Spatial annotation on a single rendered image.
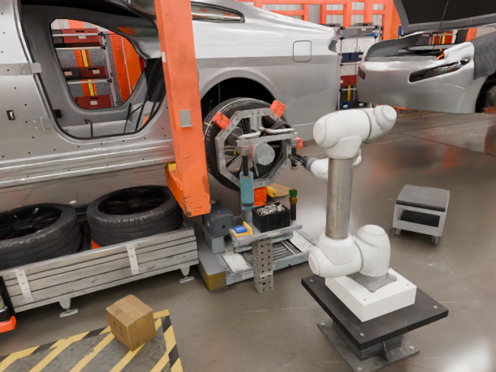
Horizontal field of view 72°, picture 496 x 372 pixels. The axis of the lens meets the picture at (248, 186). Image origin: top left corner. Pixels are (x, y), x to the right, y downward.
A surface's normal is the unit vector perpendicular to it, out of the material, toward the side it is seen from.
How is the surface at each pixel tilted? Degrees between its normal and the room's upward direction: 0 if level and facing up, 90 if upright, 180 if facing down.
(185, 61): 90
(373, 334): 0
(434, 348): 0
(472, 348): 0
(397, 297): 90
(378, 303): 90
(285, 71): 90
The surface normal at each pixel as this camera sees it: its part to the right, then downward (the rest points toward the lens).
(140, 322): 0.76, 0.19
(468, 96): -0.05, 0.45
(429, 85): -0.61, 0.29
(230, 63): 0.39, 0.31
